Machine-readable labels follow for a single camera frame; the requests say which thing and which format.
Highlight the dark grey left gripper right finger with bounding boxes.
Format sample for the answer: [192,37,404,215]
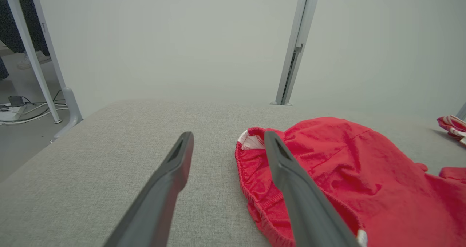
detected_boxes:
[264,130,360,247]

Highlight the grey partition joint post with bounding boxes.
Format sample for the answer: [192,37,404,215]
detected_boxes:
[270,0,322,106]

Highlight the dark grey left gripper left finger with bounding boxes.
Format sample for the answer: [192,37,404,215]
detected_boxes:
[103,131,194,247]

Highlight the person in dark trousers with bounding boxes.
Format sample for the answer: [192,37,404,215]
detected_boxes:
[0,0,50,81]

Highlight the black floor cable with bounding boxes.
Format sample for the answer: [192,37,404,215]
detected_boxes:
[22,90,68,108]

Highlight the white floor cable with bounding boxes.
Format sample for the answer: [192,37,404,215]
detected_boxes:
[0,102,70,126]

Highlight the red and white basketball jersey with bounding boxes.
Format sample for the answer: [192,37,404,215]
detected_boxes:
[437,115,466,146]

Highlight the red basketball shorts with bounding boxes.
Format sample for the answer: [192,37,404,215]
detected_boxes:
[234,116,466,247]

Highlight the thin white table leg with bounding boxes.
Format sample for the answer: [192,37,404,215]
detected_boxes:
[0,0,62,124]

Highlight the light sneaker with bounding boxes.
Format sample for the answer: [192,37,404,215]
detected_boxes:
[16,52,52,70]

